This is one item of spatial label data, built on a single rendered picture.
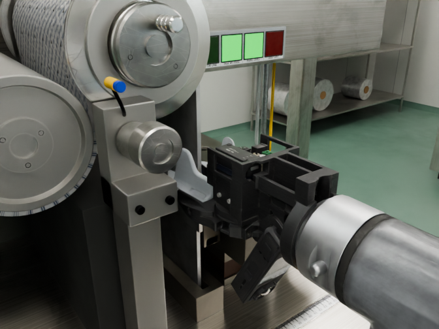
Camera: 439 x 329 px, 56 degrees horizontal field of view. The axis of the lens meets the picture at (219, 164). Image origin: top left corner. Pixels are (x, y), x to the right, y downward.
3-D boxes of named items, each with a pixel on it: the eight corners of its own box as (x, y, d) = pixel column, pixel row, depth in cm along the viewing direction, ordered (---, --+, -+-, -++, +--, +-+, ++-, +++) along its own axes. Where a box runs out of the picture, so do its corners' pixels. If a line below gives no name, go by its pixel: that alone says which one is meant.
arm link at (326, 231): (387, 279, 35) (323, 323, 30) (342, 254, 38) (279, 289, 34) (402, 200, 32) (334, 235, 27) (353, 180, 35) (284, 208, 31)
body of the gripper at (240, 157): (260, 130, 43) (357, 167, 34) (257, 203, 47) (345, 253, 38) (200, 146, 39) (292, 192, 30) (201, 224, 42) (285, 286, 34)
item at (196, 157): (199, 232, 51) (195, 83, 44) (119, 170, 68) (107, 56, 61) (202, 231, 51) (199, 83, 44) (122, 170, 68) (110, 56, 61)
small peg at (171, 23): (168, 31, 34) (171, 14, 34) (152, 29, 36) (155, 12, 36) (182, 34, 35) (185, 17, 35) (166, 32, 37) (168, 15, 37)
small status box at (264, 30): (193, 70, 81) (193, 32, 78) (191, 70, 81) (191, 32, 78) (285, 58, 94) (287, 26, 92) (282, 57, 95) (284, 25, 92)
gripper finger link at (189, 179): (168, 134, 48) (227, 155, 42) (171, 180, 50) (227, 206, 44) (146, 140, 46) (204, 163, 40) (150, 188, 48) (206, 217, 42)
